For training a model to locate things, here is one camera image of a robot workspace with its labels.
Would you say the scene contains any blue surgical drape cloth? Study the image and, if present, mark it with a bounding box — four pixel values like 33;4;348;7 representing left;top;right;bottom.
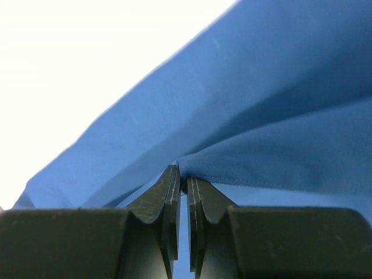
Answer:
11;1;371;278

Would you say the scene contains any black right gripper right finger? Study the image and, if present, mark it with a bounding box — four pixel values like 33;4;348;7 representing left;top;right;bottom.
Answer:
187;178;371;278

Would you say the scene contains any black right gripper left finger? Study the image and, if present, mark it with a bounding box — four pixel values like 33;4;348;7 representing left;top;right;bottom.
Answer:
1;165;181;278

